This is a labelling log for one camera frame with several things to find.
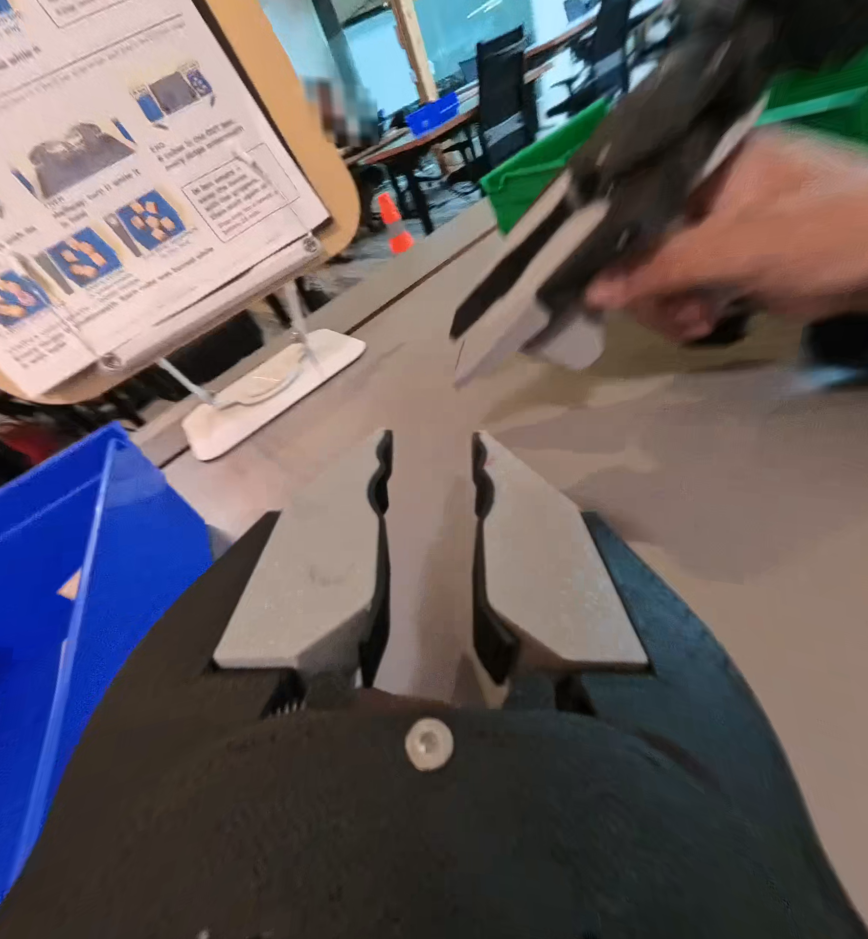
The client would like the black office chair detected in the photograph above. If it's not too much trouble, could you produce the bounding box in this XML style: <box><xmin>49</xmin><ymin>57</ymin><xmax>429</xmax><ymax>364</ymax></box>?
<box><xmin>474</xmin><ymin>25</ymin><xmax>541</xmax><ymax>173</ymax></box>

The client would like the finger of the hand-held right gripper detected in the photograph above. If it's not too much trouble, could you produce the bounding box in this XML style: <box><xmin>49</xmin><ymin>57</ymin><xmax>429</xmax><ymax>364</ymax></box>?
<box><xmin>449</xmin><ymin>170</ymin><xmax>582</xmax><ymax>340</ymax></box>
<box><xmin>452</xmin><ymin>198</ymin><xmax>615</xmax><ymax>386</ymax></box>

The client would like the orange traffic cone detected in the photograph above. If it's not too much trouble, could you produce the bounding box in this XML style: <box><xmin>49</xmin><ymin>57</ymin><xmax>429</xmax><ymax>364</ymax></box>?
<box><xmin>377</xmin><ymin>192</ymin><xmax>415</xmax><ymax>255</ymax></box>

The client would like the printed instruction sheet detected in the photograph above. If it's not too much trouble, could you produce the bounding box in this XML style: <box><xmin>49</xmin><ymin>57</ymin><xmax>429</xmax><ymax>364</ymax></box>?
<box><xmin>0</xmin><ymin>0</ymin><xmax>331</xmax><ymax>401</ymax></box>

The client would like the green plastic bin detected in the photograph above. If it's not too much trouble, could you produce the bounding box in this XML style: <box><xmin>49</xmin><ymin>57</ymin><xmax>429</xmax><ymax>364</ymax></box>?
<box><xmin>480</xmin><ymin>15</ymin><xmax>868</xmax><ymax>236</ymax></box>

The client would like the long wooden desk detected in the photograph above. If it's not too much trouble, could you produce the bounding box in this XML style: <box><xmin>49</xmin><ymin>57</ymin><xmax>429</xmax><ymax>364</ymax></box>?
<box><xmin>346</xmin><ymin>62</ymin><xmax>552</xmax><ymax>236</ymax></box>

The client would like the blue storage crate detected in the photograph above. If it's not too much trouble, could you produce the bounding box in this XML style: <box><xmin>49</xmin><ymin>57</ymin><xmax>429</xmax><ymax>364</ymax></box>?
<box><xmin>405</xmin><ymin>91</ymin><xmax>460</xmax><ymax>138</ymax></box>

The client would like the wooden post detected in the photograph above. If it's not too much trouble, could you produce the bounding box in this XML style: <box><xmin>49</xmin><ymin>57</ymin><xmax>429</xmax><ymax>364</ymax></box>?
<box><xmin>390</xmin><ymin>0</ymin><xmax>441</xmax><ymax>104</ymax></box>

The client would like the blue plastic bin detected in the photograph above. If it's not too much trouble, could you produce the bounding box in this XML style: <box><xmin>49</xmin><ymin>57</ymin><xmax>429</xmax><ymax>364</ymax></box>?
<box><xmin>0</xmin><ymin>422</ymin><xmax>213</xmax><ymax>939</ymax></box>

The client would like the instruction sheet on stand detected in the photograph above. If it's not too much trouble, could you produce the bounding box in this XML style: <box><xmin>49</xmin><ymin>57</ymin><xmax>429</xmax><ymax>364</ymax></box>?
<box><xmin>0</xmin><ymin>0</ymin><xmax>362</xmax><ymax>406</ymax></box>

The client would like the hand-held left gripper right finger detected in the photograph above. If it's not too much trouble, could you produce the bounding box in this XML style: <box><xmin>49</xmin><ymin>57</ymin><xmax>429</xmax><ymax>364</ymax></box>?
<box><xmin>471</xmin><ymin>431</ymin><xmax>651</xmax><ymax>711</ymax></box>

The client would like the person's right hand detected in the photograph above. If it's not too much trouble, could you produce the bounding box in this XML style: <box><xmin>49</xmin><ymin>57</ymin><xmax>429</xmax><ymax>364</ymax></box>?
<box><xmin>588</xmin><ymin>128</ymin><xmax>868</xmax><ymax>346</ymax></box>

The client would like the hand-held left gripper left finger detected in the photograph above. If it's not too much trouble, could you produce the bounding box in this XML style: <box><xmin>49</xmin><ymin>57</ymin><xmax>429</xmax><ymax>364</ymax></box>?
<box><xmin>212</xmin><ymin>429</ymin><xmax>394</xmax><ymax>689</ymax></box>

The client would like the white document stand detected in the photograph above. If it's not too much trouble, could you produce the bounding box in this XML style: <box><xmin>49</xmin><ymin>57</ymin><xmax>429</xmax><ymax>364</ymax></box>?
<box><xmin>157</xmin><ymin>282</ymin><xmax>367</xmax><ymax>462</ymax></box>

